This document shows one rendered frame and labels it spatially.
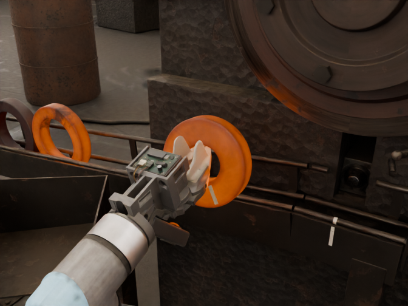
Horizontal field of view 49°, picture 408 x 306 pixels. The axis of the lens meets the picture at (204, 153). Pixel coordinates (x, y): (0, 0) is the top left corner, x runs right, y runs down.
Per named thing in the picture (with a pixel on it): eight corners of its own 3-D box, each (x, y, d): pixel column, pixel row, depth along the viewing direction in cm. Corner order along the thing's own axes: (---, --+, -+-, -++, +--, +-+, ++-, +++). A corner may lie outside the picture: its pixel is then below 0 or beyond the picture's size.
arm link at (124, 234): (137, 282, 58) (91, 261, 61) (157, 255, 61) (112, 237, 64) (122, 244, 53) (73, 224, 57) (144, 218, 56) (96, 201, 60)
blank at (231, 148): (159, 129, 80) (149, 133, 77) (233, 101, 72) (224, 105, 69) (189, 209, 81) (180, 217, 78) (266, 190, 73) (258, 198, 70)
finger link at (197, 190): (216, 168, 69) (187, 206, 63) (218, 175, 70) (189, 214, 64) (190, 161, 71) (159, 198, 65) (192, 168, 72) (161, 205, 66)
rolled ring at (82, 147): (21, 115, 118) (31, 112, 121) (51, 178, 122) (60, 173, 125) (61, 98, 107) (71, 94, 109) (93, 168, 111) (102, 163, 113)
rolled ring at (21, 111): (20, 99, 116) (31, 96, 118) (-20, 100, 126) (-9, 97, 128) (41, 165, 122) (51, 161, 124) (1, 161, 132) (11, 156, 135)
